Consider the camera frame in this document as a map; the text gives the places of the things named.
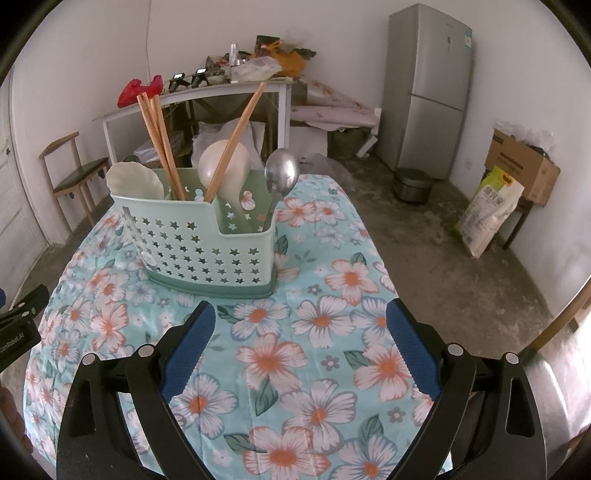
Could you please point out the cream rice paddle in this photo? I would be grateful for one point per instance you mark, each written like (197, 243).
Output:
(235, 170)

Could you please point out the white panel door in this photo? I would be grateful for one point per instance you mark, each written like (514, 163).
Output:
(18, 194)

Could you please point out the green star-holed utensil holder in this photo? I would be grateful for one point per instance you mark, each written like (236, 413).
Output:
(194, 249)

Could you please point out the small black device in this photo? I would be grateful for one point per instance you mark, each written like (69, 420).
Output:
(178, 82)
(201, 77)

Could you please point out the clear plastic cups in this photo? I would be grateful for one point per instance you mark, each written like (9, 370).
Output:
(234, 55)

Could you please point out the metal rice cooker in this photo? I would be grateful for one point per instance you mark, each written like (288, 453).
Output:
(411, 187)

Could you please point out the wooden chair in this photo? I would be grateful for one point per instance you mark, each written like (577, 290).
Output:
(81, 173)

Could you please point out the cardboard box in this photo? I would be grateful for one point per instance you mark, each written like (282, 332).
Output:
(521, 170)

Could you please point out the white plastic bag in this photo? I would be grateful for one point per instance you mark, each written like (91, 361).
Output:
(256, 69)

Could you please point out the crumpled white plastic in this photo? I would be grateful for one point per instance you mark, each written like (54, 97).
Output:
(521, 134)

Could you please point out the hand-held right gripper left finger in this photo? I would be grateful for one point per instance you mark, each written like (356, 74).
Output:
(191, 346)

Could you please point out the white scalloped spoon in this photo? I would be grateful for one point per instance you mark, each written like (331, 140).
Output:
(131, 180)

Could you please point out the metal spoon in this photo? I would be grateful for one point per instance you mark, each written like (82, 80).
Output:
(281, 168)

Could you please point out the floral tablecloth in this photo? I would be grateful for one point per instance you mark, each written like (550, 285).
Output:
(300, 323)

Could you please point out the orange plastic bag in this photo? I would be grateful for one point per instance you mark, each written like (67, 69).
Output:
(291, 62)

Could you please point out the white sacks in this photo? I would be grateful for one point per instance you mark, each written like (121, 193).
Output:
(249, 134)

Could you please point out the white and green rice bag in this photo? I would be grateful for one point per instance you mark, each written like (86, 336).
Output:
(489, 212)

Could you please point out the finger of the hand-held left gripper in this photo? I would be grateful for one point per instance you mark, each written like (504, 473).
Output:
(27, 302)

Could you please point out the silver refrigerator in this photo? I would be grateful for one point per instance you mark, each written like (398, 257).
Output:
(429, 92)

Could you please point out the white table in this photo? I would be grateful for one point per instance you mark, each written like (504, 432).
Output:
(207, 92)

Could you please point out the wooden bar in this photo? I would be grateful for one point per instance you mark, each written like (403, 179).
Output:
(563, 318)

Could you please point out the dark wooden stool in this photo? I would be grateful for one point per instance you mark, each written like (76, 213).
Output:
(511, 233)

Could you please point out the red plastic bag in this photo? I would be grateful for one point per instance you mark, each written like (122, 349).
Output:
(131, 92)

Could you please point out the pink floral mattress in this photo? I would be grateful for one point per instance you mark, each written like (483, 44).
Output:
(332, 115)

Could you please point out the green bucket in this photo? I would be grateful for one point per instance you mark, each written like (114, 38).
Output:
(346, 143)

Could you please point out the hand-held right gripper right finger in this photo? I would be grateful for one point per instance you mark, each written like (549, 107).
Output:
(413, 350)

